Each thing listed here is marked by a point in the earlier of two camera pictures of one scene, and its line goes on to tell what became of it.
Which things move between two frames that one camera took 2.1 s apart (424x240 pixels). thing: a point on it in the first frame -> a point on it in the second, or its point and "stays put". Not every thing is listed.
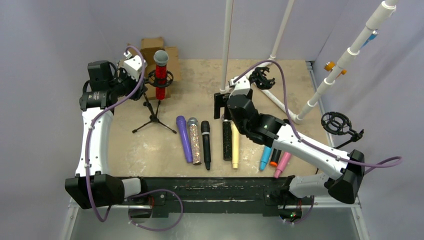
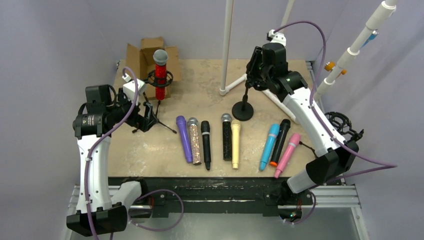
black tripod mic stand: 152,79 stays put
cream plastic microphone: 235,145 stays put
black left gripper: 139,87 -> 142,117
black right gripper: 218,106 -> 254,67
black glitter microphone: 227,132 stays put
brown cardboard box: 149,46 stays put
